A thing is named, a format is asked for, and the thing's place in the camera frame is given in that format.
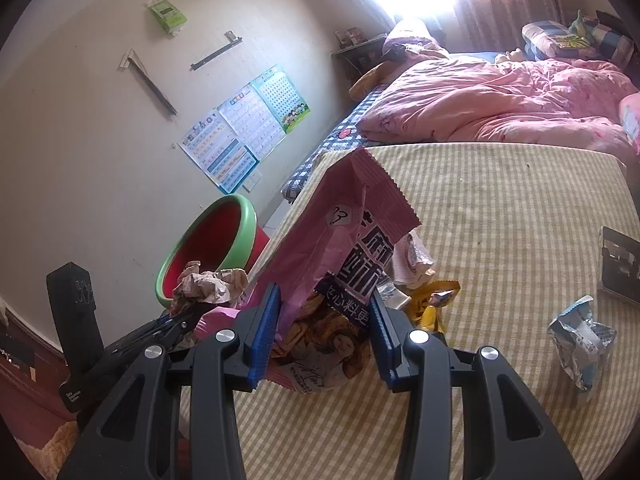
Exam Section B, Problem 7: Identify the green bordered wall poster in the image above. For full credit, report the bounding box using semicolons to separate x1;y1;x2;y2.
250;64;311;135

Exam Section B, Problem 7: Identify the brown paper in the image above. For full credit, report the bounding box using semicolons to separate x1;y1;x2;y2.
172;260;251;307

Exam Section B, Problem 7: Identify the yellow snack wrapper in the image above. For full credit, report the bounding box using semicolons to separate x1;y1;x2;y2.
405;280;461;333

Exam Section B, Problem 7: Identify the dark wall rail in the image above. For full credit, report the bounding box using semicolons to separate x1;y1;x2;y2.
190;30;243;72

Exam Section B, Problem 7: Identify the silver blue wrapper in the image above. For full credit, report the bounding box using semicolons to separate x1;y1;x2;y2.
546;295;618;392

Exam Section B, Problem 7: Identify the tan plush pillow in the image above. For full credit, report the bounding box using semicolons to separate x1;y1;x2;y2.
348;60;396;101

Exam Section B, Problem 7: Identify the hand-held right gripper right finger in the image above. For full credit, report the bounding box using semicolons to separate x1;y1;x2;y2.
369;294;583;480

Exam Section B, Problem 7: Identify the blue checked bedsheet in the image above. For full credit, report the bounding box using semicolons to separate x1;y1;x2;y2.
280;85;391;203

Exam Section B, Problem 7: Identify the blue checked pillow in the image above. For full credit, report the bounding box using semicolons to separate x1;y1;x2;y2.
587;22;636;68
521;21;576;63

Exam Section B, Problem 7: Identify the pink floral pillow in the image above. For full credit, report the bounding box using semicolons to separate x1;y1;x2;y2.
618;91;640;156

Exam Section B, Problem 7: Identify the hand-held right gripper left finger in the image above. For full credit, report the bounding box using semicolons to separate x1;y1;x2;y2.
57;282;283;480

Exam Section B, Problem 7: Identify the white chart wall poster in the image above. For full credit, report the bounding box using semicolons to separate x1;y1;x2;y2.
217;85;286;158

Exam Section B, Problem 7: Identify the red bin with green rim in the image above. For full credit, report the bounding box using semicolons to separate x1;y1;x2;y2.
155;194;273;311

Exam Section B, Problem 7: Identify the white pink paper wrapper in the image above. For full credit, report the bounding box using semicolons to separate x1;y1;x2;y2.
392;230;436;286

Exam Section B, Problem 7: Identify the rolled pink quilt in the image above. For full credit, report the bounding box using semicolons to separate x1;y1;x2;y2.
382;17;451;61

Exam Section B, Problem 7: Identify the pink printed snack bag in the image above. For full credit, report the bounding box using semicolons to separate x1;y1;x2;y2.
248;147;421;396

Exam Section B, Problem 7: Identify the metal wall bracket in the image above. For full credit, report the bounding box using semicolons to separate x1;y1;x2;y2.
119;49;178;118

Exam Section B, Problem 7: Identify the yellow striped tablecloth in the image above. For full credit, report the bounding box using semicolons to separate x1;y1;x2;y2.
180;144;640;480

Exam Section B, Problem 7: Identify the green wall box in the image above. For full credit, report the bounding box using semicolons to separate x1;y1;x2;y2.
146;0;188;38

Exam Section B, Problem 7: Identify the dark wooden nightstand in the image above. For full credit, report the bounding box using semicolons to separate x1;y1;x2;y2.
331;34;391;83

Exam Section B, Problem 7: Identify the blue chart wall poster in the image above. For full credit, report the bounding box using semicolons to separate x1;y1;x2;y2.
179;112;261;195

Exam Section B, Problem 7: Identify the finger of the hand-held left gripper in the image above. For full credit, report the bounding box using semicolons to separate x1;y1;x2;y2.
125;307;201;348
115;324;197;357

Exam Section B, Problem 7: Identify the smartphone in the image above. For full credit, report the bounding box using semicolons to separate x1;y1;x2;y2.
598;226;640;306

